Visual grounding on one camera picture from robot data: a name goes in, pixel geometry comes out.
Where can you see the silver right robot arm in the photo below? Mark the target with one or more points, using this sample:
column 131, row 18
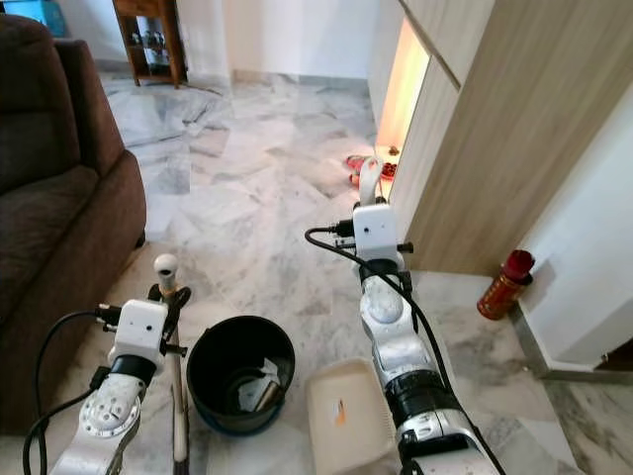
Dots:
column 391, row 327

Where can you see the orange rubber band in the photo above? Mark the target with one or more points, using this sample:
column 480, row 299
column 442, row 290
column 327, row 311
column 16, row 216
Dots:
column 168, row 292

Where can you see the black plastic bucket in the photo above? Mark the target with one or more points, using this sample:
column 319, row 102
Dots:
column 282, row 346

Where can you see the brown shiny wrapper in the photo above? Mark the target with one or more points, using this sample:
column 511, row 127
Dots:
column 264, row 396

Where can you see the dark brown fabric sofa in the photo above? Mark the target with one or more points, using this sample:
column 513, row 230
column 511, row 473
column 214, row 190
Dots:
column 59, row 198

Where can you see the small orange paper scrap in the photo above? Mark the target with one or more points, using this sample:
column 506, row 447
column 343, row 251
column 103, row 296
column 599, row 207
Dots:
column 341, row 414

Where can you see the red bag of oranges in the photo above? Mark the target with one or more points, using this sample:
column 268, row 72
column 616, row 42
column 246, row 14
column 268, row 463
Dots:
column 359, row 170

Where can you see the small brown wooden shelf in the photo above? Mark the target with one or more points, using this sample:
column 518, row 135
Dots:
column 148, row 40

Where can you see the blue box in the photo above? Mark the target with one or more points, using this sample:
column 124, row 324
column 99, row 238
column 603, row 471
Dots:
column 40, row 12

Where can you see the red cylindrical tin can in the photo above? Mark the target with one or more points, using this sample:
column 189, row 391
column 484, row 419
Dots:
column 502, row 287

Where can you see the light wooden cabinet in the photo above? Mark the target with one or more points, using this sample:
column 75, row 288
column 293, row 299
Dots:
column 524, row 119

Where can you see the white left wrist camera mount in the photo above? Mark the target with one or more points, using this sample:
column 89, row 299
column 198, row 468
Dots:
column 138, row 327

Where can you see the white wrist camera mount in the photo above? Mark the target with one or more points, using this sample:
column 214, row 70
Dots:
column 138, row 327
column 376, row 233

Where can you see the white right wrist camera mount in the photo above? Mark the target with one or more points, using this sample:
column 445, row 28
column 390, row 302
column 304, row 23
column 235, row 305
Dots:
column 376, row 233

